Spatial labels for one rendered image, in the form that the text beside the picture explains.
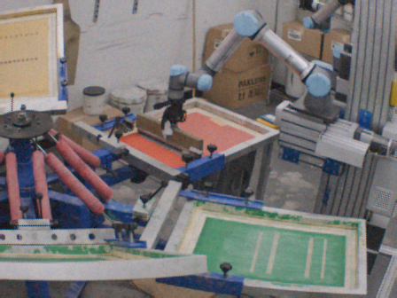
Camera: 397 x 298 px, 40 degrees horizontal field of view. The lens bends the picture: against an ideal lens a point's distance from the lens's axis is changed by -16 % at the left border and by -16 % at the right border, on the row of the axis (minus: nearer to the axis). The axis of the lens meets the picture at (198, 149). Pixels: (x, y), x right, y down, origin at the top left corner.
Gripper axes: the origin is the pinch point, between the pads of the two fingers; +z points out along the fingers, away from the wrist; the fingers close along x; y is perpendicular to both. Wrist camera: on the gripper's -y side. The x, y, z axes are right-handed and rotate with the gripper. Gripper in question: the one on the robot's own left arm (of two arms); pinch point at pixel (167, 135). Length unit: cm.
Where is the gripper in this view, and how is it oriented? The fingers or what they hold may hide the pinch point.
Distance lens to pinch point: 306.3
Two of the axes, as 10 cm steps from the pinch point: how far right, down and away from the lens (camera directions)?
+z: -1.1, 9.0, 4.2
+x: 6.5, -2.5, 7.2
